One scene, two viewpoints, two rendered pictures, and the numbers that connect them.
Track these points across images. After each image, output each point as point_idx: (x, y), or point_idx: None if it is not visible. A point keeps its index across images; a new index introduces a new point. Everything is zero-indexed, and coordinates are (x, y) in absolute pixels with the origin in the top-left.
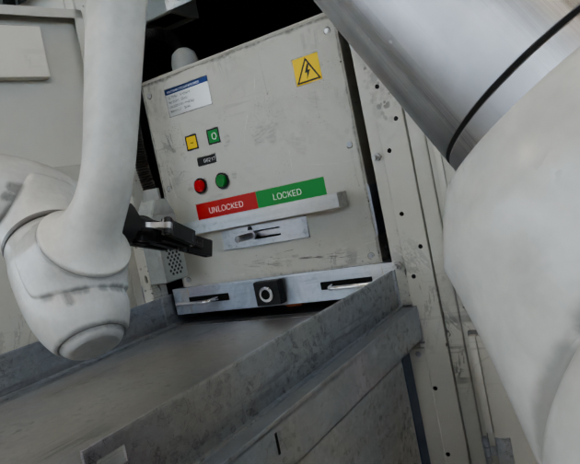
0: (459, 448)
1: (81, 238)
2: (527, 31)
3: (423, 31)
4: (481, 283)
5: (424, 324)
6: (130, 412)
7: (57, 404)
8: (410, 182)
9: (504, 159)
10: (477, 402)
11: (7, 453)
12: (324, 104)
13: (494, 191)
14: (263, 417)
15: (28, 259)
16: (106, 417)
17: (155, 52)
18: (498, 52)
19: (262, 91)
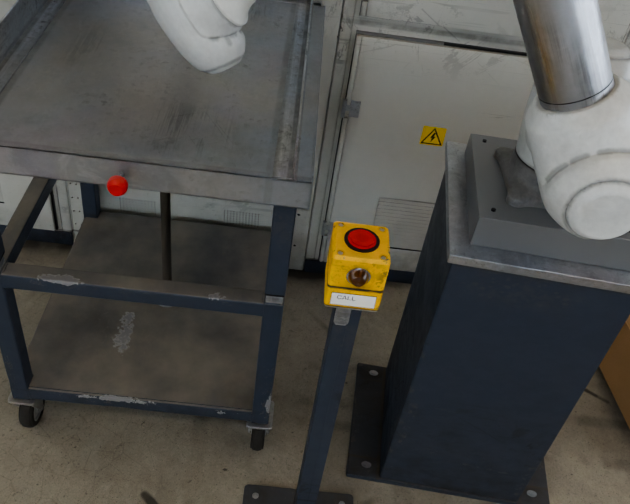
0: (322, 104)
1: (244, 2)
2: (583, 96)
3: (561, 83)
4: (550, 144)
5: (326, 20)
6: (191, 94)
7: (98, 76)
8: None
9: (569, 125)
10: (345, 77)
11: (132, 123)
12: None
13: (565, 131)
14: (304, 109)
15: (200, 9)
16: (174, 96)
17: None
18: (575, 97)
19: None
